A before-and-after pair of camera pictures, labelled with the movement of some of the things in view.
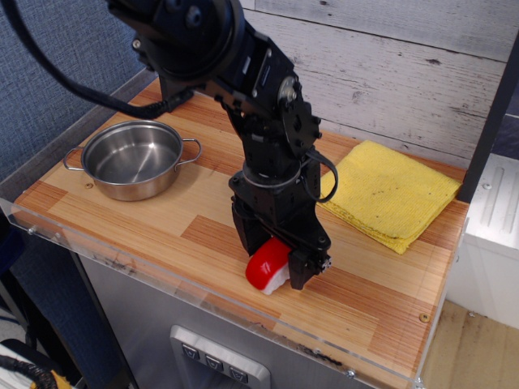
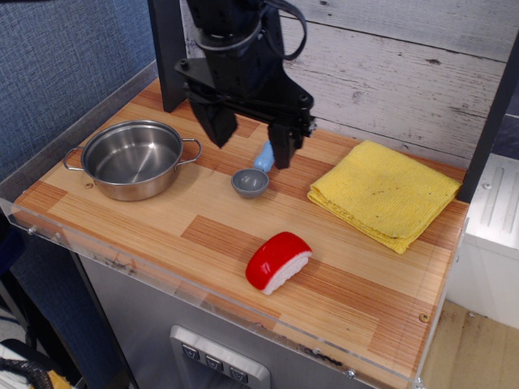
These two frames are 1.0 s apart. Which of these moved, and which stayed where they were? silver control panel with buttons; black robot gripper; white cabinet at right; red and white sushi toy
Moved: black robot gripper
Stayed: silver control panel with buttons; red and white sushi toy; white cabinet at right
